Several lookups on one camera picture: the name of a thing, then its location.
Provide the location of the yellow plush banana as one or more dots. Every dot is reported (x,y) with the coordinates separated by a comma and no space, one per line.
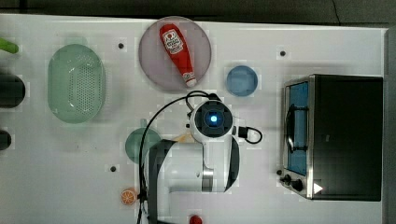
(185,138)

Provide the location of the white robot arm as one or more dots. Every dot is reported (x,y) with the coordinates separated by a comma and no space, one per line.
(209,164)

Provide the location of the black toaster oven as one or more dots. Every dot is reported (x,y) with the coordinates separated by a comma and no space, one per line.
(333,137)

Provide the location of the blue round bowl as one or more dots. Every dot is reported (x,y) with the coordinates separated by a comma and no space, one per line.
(241,81)

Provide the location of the red plush ketchup bottle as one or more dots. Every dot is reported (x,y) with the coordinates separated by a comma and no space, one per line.
(175,45)

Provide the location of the red round toy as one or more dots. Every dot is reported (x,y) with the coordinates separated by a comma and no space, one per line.
(195,220)

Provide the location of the orange slice toy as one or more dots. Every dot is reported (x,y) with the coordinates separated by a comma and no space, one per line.
(128,196)

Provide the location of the green oval colander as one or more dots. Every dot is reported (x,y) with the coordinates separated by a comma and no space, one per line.
(76,84)

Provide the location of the black object upper left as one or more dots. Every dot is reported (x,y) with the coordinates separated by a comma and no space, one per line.
(12,91)

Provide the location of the black object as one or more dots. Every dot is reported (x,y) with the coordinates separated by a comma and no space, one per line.
(12,91)
(5,140)

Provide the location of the black object lower left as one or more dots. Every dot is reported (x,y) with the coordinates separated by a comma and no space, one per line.
(5,140)

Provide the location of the green toy at edge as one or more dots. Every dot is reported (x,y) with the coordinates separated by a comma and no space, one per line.
(8,46)

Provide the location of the green cup with handle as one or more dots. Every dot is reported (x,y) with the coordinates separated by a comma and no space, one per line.
(138,143)

